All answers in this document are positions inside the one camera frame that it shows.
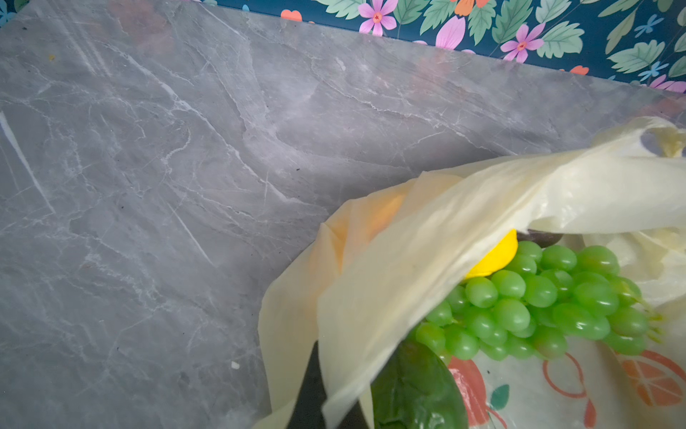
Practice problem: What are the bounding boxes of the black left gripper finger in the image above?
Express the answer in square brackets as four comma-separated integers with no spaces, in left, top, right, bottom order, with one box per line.
[287,341,369,429]

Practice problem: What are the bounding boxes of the dark green avocado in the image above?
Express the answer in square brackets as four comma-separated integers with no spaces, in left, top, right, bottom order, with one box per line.
[371,341,469,429]

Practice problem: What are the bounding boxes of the yellowish translucent plastic bag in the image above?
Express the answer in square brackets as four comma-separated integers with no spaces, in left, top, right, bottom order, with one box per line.
[258,117,685,428]

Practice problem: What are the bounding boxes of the yellow bumpy fruit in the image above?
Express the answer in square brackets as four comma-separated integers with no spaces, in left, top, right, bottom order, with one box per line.
[466,230,519,280]

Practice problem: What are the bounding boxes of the dark brown fruit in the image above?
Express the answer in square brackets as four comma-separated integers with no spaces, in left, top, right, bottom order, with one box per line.
[516,230,564,248]

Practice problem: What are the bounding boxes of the green grape bunch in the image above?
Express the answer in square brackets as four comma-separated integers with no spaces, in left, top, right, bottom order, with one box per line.
[408,241,661,361]

